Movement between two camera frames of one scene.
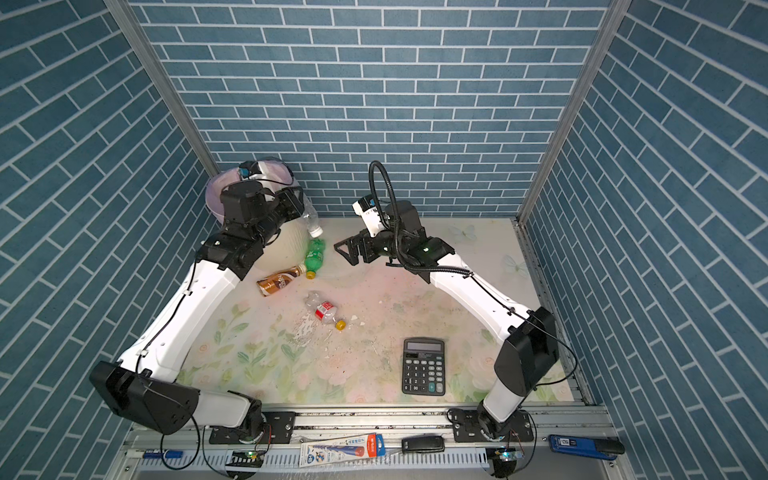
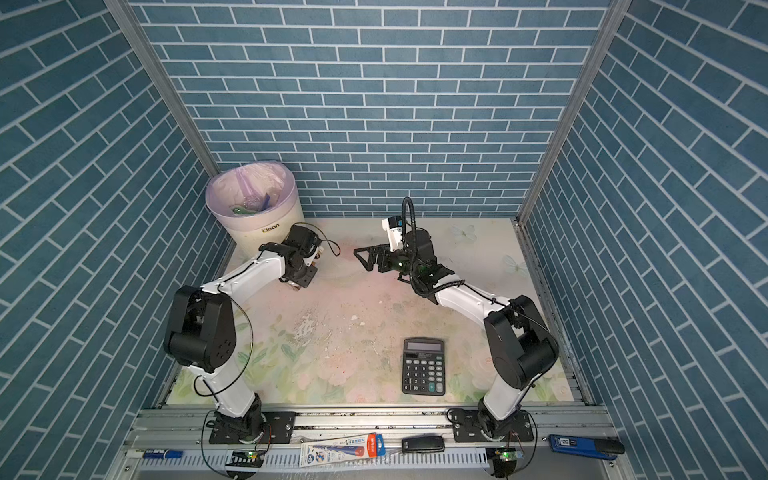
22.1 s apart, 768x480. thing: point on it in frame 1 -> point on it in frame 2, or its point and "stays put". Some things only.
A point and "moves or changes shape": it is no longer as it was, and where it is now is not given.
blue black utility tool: (602, 447) stays put
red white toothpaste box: (341, 450) stays put
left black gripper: (284, 198) -> (308, 278)
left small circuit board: (245, 459) stays put
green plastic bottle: (314, 258) moves or changes shape
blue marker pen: (169, 454) stays put
